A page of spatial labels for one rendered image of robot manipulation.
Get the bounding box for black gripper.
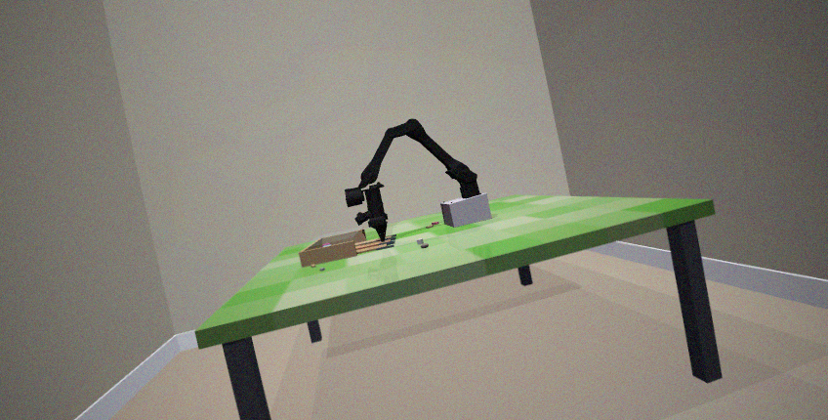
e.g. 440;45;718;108
367;200;388;242

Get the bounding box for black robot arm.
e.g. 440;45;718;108
345;119;481;225

